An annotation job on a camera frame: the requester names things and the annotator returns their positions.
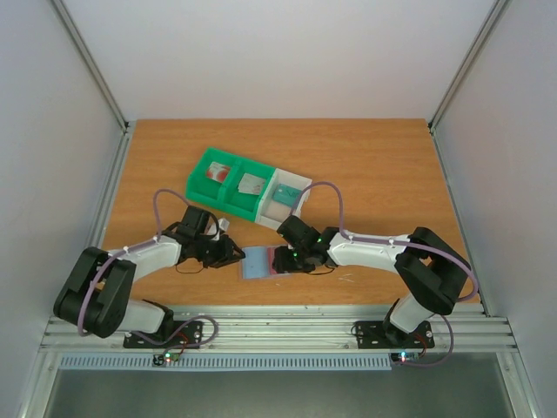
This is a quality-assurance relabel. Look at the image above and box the white floral credit card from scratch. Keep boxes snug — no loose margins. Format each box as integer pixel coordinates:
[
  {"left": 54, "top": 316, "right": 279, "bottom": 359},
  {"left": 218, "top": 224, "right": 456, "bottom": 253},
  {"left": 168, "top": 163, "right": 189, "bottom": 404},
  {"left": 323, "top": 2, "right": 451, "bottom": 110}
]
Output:
[{"left": 251, "top": 179, "right": 265, "bottom": 196}]

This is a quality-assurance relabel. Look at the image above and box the teal credit card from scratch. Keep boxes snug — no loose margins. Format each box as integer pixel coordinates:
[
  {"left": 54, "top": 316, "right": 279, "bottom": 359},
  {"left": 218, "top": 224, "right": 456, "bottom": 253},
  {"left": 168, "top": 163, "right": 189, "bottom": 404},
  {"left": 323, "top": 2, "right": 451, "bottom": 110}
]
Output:
[{"left": 272, "top": 184, "right": 301, "bottom": 207}]

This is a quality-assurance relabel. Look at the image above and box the right aluminium corner post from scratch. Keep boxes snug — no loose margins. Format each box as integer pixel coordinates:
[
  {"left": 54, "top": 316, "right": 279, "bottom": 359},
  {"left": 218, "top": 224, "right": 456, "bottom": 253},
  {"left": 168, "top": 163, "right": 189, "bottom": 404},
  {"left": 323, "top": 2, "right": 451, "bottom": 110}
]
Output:
[{"left": 427, "top": 0, "right": 511, "bottom": 136}]

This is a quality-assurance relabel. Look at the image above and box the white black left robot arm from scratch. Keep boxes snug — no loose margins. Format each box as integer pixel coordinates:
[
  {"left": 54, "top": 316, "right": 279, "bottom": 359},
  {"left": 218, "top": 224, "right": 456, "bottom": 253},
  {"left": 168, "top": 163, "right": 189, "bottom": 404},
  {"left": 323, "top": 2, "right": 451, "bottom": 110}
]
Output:
[{"left": 53, "top": 206, "right": 245, "bottom": 347}]

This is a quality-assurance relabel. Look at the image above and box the grey slotted cable duct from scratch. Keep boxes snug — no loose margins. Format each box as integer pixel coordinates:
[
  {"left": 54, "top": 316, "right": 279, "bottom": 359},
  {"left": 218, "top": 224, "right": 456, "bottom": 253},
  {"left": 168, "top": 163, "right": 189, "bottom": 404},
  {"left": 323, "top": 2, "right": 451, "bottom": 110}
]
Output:
[{"left": 58, "top": 353, "right": 392, "bottom": 372}]

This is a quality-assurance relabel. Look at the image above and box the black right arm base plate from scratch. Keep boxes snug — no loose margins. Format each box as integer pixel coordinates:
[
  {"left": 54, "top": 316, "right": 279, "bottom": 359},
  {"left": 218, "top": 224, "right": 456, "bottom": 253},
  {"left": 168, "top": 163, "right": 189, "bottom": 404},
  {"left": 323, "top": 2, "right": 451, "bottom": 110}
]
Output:
[{"left": 351, "top": 320, "right": 435, "bottom": 349}]

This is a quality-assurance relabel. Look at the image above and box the aluminium front rail frame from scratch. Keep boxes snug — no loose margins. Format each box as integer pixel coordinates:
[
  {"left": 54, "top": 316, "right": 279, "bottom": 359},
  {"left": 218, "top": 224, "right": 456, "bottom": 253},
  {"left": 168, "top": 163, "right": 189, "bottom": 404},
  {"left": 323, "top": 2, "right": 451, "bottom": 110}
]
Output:
[{"left": 39, "top": 302, "right": 519, "bottom": 354}]

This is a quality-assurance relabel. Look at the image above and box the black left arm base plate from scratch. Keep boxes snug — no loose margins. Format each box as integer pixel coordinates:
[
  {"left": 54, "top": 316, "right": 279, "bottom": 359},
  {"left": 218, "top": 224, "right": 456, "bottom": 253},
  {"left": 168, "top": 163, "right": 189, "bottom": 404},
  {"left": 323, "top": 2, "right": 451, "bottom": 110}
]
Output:
[{"left": 123, "top": 320, "right": 204, "bottom": 349}]

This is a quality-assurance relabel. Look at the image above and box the left aluminium corner post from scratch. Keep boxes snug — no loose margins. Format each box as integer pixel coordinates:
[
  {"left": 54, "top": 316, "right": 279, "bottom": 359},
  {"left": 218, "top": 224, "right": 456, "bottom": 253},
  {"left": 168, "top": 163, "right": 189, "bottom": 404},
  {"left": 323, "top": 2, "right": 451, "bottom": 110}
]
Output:
[{"left": 48, "top": 0, "right": 130, "bottom": 133}]

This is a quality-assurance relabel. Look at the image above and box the aluminium corner post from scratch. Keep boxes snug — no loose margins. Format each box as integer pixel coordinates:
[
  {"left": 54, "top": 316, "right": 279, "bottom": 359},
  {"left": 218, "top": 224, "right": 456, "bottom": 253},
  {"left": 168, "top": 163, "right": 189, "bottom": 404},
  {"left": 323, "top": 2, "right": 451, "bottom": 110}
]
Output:
[
  {"left": 427, "top": 0, "right": 511, "bottom": 136},
  {"left": 48, "top": 0, "right": 130, "bottom": 133}
]

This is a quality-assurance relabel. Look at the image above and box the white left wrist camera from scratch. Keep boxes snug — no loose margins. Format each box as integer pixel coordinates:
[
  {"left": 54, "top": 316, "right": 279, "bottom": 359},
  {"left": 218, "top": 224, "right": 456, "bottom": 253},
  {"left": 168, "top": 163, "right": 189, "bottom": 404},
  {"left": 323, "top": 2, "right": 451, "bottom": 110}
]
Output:
[{"left": 206, "top": 218, "right": 230, "bottom": 241}]

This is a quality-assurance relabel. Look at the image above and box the green double storage bin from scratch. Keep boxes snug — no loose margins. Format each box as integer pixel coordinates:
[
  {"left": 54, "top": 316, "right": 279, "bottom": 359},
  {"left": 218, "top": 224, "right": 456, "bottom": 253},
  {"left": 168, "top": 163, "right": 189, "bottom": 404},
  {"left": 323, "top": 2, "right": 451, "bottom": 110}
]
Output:
[{"left": 185, "top": 147, "right": 276, "bottom": 222}]

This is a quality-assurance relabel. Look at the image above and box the white red circles card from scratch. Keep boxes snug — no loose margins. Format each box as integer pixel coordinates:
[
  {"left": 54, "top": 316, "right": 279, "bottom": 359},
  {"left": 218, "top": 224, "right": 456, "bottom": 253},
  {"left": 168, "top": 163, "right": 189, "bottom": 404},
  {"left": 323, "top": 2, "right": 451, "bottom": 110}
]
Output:
[{"left": 205, "top": 161, "right": 231, "bottom": 184}]

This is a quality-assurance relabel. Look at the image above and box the silver grey card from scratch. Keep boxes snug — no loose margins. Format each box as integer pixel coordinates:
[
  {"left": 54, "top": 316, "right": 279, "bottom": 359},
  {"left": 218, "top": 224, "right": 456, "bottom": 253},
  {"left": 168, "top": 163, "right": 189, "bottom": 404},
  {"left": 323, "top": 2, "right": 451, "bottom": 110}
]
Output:
[{"left": 238, "top": 173, "right": 262, "bottom": 195}]

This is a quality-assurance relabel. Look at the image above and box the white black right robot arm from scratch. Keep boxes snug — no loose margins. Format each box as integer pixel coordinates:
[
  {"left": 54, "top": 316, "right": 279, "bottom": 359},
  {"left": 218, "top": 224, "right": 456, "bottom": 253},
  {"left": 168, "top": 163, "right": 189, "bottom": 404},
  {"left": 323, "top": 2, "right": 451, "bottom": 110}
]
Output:
[{"left": 272, "top": 215, "right": 473, "bottom": 346}]

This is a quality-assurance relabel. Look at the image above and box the white storage bin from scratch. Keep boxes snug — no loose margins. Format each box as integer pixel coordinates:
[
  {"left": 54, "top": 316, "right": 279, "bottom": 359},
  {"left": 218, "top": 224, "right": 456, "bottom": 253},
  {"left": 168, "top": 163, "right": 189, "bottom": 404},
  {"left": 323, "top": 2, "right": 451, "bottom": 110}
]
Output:
[{"left": 255, "top": 168, "right": 312, "bottom": 230}]

